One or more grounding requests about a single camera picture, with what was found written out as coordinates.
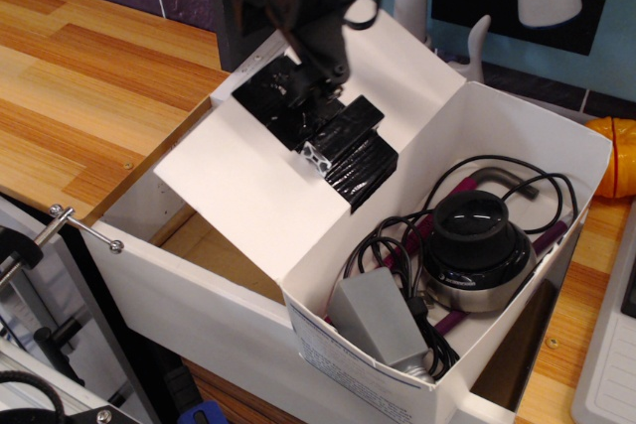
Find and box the grey toy faucet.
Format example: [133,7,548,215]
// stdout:
[394,0,491,82]

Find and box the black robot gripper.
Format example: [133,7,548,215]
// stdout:
[233,0,382,109]

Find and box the black cable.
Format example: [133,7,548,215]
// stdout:
[342,155,580,380]

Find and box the metal clamp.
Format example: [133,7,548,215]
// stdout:
[1,204,124,290]

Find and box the black 3D mouse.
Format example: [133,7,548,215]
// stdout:
[423,190,538,314]

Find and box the white toy sink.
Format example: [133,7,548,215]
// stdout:
[82,29,590,424]

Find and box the white appliance at right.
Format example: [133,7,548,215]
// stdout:
[569,224,636,424]

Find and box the grey wedge block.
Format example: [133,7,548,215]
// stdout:
[327,267,429,374]

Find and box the orange toy croissant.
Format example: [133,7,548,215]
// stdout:
[585,116,636,199]

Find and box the white cardboard box with flap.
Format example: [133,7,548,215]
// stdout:
[152,0,614,424]

